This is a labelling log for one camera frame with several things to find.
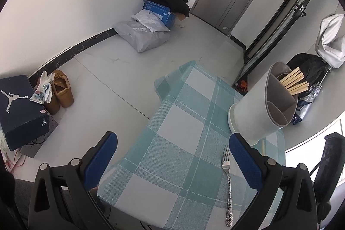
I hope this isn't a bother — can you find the brown shoe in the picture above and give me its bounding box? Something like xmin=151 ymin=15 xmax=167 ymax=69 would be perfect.
xmin=44 ymin=69 xmax=74 ymax=115

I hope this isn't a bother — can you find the white plastic parcel bag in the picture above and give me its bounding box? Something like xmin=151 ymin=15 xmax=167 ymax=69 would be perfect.
xmin=132 ymin=9 xmax=169 ymax=33

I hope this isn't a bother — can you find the grey plastic parcel bag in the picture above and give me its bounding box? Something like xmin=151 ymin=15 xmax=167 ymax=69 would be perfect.
xmin=113 ymin=20 xmax=169 ymax=53

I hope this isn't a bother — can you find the blue cardboard box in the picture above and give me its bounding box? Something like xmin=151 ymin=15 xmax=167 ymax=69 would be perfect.
xmin=143 ymin=0 xmax=176 ymax=29

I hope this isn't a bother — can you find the wooden chopstick in holder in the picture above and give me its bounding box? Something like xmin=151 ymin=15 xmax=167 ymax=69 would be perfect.
xmin=279 ymin=67 xmax=309 ymax=96

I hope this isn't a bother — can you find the silver fork patterned handle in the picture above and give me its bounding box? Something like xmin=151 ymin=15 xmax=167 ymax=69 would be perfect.
xmin=221 ymin=147 xmax=233 ymax=227

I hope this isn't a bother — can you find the white grey utensil holder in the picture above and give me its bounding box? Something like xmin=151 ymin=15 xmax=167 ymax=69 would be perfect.
xmin=228 ymin=62 xmax=298 ymax=145

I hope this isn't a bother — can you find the white sock bundle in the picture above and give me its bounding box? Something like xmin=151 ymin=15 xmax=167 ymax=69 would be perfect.
xmin=29 ymin=71 xmax=55 ymax=105

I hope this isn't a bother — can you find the black jacket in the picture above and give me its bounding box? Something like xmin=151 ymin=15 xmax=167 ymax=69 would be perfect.
xmin=287 ymin=53 xmax=326 ymax=90

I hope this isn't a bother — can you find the silver folded umbrella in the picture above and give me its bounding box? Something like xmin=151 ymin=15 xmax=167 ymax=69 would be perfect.
xmin=291 ymin=64 xmax=332 ymax=125

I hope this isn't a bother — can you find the white hanging bag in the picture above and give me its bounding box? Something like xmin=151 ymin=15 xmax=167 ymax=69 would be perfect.
xmin=315 ymin=13 xmax=344 ymax=69

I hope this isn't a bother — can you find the black sliding door frame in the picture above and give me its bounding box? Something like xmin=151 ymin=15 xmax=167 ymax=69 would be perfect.
xmin=236 ymin=0 xmax=310 ymax=79

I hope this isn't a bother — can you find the teal plaid table mat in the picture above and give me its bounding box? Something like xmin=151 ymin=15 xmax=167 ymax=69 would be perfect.
xmin=97 ymin=59 xmax=287 ymax=230

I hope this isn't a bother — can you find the long wooden chopstick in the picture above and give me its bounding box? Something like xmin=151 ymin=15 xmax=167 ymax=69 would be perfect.
xmin=260 ymin=138 xmax=266 ymax=156

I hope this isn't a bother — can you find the navy Jordan shoe box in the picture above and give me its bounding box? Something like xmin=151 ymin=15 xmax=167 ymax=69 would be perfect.
xmin=0 ymin=75 xmax=50 ymax=151

